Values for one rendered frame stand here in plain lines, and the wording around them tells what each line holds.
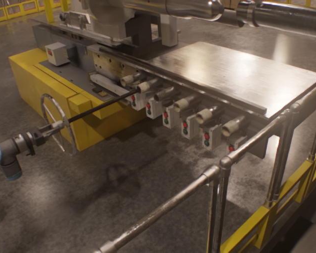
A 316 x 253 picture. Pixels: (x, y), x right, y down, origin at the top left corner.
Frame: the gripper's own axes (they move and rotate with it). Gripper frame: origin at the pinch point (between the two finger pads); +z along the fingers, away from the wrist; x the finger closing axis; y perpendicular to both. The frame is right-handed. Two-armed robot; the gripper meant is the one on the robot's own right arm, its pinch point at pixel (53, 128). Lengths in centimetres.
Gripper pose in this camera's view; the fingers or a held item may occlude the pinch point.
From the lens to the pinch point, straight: 168.5
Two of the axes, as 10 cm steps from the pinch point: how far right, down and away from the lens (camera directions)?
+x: -6.5, -3.7, 6.6
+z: 7.6, -4.0, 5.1
